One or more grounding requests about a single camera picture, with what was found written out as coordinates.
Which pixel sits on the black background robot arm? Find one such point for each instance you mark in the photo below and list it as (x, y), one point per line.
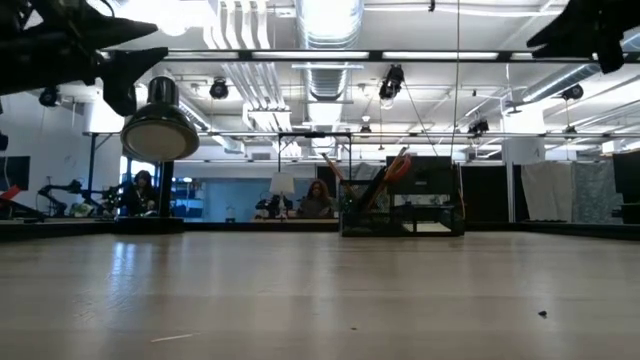
(60, 192)
(112, 197)

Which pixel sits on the black background monitor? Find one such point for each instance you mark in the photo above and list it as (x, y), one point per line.
(430, 172)

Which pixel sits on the grey hanging cloth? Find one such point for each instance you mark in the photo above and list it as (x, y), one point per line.
(597, 192)

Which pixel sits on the black aluminium table frame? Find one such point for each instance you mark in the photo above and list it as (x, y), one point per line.
(550, 229)

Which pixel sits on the person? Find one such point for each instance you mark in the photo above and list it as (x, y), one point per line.
(317, 202)
(141, 195)

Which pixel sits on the black overhead light bar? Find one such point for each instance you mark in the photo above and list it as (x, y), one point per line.
(375, 55)

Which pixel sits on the black background robot rig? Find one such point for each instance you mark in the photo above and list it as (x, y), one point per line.
(265, 205)

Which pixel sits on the black mesh desk organizer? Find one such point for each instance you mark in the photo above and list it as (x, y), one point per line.
(400, 222)

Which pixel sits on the black partition panel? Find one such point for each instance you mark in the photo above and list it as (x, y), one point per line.
(484, 195)

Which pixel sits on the large black background screen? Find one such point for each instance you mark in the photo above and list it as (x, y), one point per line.
(627, 175)

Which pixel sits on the red and black clamp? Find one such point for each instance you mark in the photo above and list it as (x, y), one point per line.
(9, 194)

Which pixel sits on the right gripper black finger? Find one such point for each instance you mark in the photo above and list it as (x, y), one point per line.
(565, 40)
(612, 60)

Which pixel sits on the black desk lamp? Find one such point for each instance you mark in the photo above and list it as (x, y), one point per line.
(160, 135)

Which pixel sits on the yellow wooden pencil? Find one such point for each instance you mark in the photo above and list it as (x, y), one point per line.
(336, 172)
(404, 151)

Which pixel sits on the black wall monitor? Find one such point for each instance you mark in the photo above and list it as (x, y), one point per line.
(14, 172)

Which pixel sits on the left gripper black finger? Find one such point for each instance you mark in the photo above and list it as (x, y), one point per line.
(122, 75)
(115, 31)

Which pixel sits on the black ceiling spotlight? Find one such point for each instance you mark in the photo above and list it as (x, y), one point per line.
(572, 92)
(391, 80)
(478, 126)
(48, 96)
(218, 89)

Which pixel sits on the white hanging cloth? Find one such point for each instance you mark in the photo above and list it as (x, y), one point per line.
(547, 190)

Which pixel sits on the white shade table lamp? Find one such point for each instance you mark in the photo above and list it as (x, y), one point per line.
(282, 183)

